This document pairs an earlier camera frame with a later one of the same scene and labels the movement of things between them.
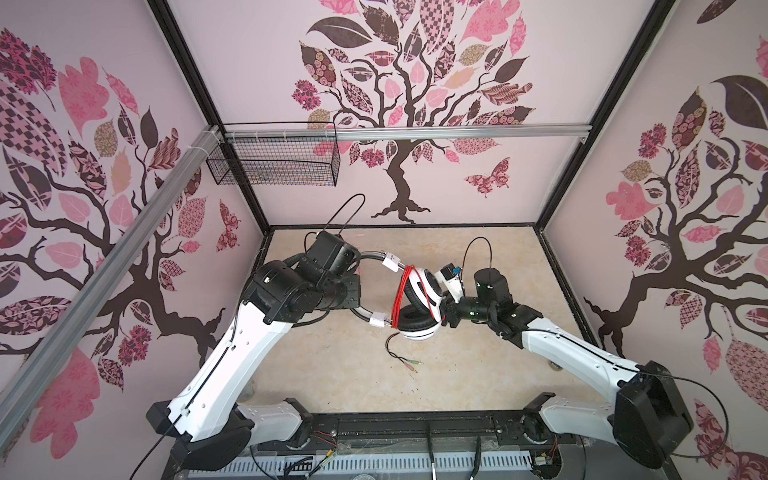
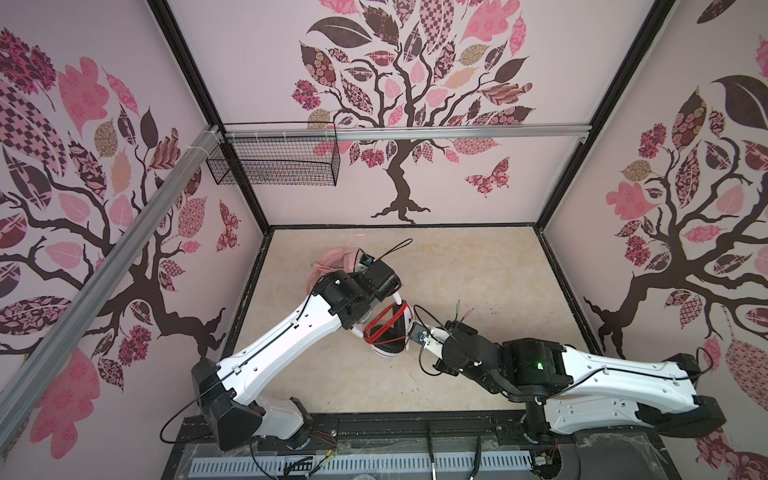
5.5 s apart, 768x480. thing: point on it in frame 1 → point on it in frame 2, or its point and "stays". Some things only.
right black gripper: [448, 309] → [456, 326]
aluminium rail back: [408, 133] stays
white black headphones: [420, 315] → [389, 338]
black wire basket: [296, 163] stays
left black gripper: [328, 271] → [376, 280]
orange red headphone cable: [406, 277] → [384, 322]
